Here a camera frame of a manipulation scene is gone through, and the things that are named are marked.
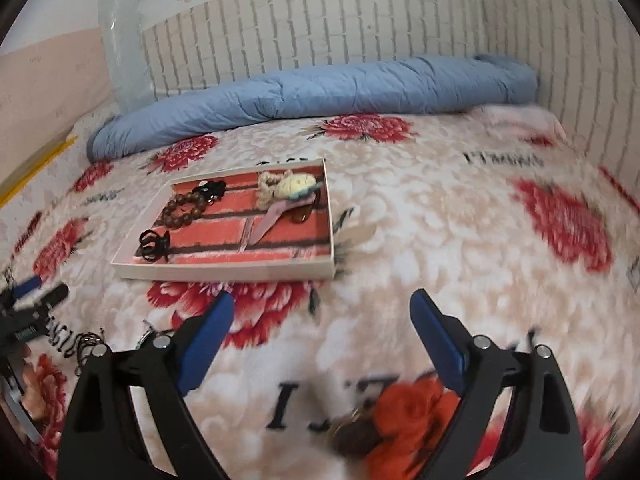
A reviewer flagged brick-pattern shallow tray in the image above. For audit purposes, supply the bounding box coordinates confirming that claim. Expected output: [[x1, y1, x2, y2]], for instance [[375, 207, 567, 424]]
[[110, 157, 337, 282]]

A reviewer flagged yellow tape strip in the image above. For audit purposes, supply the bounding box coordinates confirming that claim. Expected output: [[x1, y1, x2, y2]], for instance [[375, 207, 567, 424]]
[[0, 134, 79, 209]]

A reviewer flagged black coiled hair tie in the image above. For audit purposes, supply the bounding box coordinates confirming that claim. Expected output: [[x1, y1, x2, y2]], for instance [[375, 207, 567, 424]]
[[74, 331, 110, 377]]

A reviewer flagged yellow plush hair clip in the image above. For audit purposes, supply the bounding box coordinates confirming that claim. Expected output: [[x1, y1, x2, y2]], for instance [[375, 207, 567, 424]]
[[277, 172, 325, 201]]

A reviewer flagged brown wooden bead bracelet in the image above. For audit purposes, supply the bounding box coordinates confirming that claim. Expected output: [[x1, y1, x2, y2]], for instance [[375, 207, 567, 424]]
[[160, 191, 209, 230]]

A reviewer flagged dark brown hair accessory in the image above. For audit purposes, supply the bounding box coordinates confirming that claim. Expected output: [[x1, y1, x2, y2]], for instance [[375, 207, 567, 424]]
[[326, 409, 387, 462]]

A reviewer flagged translucent plastic panel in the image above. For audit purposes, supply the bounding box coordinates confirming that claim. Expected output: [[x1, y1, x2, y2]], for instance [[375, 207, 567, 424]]
[[97, 0, 152, 117]]

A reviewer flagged light wooden board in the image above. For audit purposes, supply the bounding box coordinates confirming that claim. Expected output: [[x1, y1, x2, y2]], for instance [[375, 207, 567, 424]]
[[0, 26, 114, 187]]

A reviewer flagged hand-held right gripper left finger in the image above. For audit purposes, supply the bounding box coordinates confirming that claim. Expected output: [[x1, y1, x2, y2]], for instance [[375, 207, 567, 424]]
[[56, 291, 236, 480]]

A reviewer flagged orange scrunchie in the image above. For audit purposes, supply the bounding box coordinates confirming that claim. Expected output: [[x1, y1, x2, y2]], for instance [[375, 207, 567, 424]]
[[366, 376, 463, 480]]

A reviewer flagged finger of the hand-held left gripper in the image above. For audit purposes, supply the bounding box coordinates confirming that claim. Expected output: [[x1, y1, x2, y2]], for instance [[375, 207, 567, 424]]
[[11, 275, 44, 299], [20, 283, 70, 317]]

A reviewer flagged black claw clip colourful trim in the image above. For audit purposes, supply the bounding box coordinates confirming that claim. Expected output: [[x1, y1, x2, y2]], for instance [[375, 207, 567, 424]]
[[192, 179, 229, 207]]

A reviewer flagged pink hair clip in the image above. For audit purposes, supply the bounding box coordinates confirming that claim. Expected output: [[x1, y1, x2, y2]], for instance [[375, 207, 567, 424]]
[[243, 199, 313, 248]]

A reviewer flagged beige scrunchie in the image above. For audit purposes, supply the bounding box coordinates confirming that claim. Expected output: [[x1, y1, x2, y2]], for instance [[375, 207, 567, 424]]
[[257, 172, 284, 209]]

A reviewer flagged rolled blue quilt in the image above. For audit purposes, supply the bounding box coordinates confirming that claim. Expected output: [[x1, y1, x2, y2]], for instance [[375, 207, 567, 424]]
[[85, 53, 539, 164]]

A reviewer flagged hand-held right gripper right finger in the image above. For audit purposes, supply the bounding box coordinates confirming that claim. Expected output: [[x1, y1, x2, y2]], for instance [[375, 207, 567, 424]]
[[409, 288, 587, 480]]

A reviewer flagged red floral blanket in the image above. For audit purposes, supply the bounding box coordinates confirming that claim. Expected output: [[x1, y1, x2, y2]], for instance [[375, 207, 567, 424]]
[[0, 105, 640, 480]]

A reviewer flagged black hair claw clip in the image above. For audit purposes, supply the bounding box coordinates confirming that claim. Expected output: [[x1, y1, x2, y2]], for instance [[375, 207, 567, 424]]
[[138, 228, 172, 264]]

